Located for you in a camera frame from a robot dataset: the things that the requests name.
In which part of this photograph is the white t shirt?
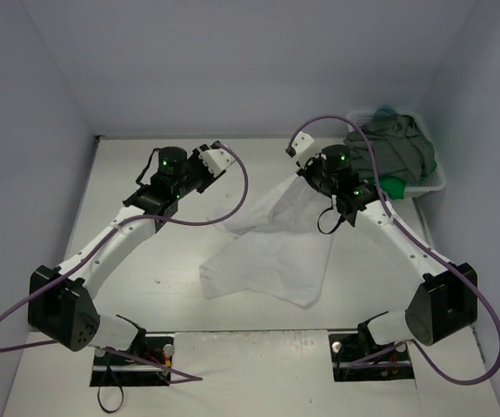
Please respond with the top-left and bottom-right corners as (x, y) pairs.
(199, 175), (334, 308)

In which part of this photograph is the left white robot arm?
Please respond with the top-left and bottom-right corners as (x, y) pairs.
(27, 142), (234, 365)

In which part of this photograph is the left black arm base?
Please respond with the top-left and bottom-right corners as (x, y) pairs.
(89, 332), (176, 412)

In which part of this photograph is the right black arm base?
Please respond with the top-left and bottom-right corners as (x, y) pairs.
(328, 319), (415, 382)

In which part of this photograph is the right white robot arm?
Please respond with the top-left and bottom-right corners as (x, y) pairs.
(291, 143), (478, 358)

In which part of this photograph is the green t shirt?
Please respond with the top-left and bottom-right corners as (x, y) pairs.
(380, 164), (446, 200)

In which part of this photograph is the grey t shirt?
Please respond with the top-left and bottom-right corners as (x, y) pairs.
(344, 113), (437, 186)

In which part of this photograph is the white plastic basket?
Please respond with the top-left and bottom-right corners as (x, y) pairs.
(344, 106), (445, 200)

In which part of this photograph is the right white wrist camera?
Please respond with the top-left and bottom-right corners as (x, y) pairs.
(285, 131), (315, 159)

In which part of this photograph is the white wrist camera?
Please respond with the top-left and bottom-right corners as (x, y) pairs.
(285, 131), (315, 159)
(198, 141), (235, 177)

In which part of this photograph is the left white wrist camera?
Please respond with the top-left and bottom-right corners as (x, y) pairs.
(198, 141), (235, 177)

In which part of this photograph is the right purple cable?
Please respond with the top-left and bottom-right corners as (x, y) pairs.
(290, 113), (500, 387)

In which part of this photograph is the purple cable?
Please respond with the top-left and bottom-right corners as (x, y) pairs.
(290, 113), (500, 387)
(0, 139), (250, 386)

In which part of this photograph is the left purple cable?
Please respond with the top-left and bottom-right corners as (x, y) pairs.
(0, 139), (250, 386)

